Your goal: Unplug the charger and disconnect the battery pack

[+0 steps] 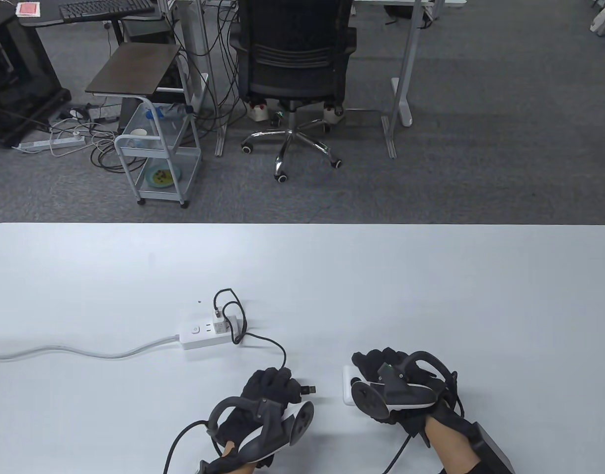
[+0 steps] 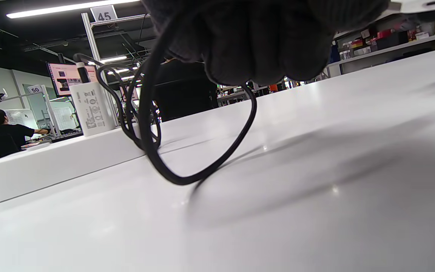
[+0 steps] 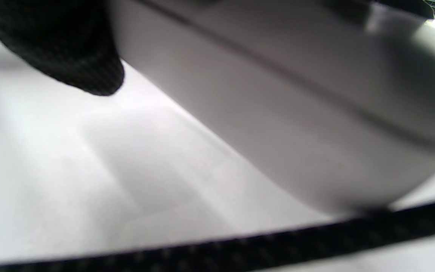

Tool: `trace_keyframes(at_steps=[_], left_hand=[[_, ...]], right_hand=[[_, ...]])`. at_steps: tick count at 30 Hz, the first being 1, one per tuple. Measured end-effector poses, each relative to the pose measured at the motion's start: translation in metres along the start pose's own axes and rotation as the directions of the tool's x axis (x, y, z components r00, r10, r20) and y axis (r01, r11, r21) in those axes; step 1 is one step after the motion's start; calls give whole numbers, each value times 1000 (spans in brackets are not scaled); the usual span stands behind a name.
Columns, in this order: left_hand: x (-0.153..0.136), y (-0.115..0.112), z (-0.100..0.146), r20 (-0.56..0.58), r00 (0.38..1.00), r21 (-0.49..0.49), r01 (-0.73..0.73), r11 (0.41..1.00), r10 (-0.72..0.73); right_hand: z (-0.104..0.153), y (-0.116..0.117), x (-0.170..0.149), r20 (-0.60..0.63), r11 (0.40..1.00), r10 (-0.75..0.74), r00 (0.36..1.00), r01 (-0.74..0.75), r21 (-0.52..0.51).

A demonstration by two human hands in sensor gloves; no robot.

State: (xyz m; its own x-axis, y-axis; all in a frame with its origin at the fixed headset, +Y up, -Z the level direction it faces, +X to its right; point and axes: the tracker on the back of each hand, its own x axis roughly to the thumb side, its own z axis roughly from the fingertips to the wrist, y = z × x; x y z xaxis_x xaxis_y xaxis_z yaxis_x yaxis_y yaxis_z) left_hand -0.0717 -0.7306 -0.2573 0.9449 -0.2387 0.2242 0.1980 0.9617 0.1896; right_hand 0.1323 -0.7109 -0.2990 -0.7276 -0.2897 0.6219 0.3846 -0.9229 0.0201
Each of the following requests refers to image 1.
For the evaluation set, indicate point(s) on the white desk frame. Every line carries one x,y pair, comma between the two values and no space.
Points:
406,74
204,74

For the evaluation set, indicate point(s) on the white red shoe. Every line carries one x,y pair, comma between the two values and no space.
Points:
334,113
258,111

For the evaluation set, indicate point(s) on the clear water bottle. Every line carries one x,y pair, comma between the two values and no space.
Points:
169,112

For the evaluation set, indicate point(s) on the person's right fingers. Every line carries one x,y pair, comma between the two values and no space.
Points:
371,363

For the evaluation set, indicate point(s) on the black desk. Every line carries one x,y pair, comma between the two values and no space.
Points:
16,74

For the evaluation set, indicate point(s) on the black keyboard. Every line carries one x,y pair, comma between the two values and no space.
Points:
105,10

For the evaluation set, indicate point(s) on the white power bank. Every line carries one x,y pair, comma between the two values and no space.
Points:
348,387

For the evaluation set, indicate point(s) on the person's right hand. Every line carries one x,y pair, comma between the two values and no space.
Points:
369,363

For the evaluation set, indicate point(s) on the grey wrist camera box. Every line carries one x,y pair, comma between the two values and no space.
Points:
492,449

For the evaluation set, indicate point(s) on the person's right forearm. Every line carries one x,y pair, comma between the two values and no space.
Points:
448,442

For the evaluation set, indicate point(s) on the red card box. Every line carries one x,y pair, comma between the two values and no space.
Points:
28,9

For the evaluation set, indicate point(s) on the white USB charger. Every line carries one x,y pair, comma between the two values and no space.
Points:
218,323

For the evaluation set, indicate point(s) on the black white left hand controller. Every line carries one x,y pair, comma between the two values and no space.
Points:
275,432

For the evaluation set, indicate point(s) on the green plate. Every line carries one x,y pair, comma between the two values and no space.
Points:
163,177

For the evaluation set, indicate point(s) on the brown side table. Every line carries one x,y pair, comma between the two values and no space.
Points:
134,69

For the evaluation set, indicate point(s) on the person's left hand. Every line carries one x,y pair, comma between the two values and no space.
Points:
268,387

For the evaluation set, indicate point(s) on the black white right hand controller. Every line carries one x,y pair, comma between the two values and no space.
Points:
401,390

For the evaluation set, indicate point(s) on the white floor power strip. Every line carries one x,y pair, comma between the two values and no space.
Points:
51,143

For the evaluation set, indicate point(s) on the black office chair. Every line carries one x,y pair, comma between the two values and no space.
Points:
292,49

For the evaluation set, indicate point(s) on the person's left forearm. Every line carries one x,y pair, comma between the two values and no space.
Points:
229,450

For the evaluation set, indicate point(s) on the white rolling cart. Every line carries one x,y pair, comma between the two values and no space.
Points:
159,148

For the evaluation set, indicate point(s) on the person's left fingers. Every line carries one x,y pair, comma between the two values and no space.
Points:
275,382

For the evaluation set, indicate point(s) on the white cup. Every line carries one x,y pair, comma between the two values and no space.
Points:
138,137

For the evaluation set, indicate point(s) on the black white hand controller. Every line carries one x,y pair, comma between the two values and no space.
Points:
401,390
275,432

